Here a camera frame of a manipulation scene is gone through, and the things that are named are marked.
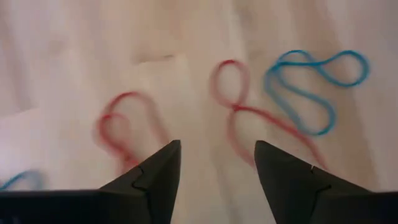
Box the teal rubber band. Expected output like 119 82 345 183
263 49 371 137
0 169 46 191

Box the long red rubber band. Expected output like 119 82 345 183
210 58 329 171

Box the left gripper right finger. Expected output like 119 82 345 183
254 140 398 224

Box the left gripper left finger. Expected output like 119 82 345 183
0 139 182 224

